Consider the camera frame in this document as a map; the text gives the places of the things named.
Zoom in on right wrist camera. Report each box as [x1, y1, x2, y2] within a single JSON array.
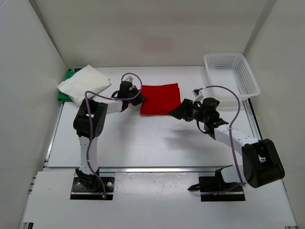
[[193, 88, 204, 103]]

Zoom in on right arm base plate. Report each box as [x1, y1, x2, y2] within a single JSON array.
[[188, 172, 246, 202]]

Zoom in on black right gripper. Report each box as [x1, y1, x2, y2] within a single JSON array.
[[169, 99, 208, 124]]

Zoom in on green t shirt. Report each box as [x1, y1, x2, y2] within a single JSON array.
[[58, 71, 76, 102]]

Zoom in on white plastic basket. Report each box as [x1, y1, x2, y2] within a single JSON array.
[[204, 53, 260, 101]]

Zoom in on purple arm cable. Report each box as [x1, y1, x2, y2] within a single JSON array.
[[194, 85, 247, 188], [84, 73, 143, 191]]

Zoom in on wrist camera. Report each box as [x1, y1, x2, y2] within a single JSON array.
[[193, 88, 204, 103], [125, 76, 133, 83]]

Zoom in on red t shirt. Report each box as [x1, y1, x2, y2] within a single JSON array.
[[140, 83, 181, 115]]

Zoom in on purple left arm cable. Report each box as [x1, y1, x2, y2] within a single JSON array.
[[84, 73, 143, 191]]

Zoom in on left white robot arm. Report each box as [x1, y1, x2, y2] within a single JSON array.
[[73, 76, 147, 193]]

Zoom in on white t shirt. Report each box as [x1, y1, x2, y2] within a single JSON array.
[[57, 65, 111, 107]]

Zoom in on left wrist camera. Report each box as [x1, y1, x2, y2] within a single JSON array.
[[125, 76, 133, 83]]

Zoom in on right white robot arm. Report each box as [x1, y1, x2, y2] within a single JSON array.
[[169, 98, 285, 188]]

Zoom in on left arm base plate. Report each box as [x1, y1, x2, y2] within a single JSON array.
[[70, 174, 115, 201]]

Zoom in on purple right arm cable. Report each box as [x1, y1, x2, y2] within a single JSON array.
[[194, 85, 247, 188]]

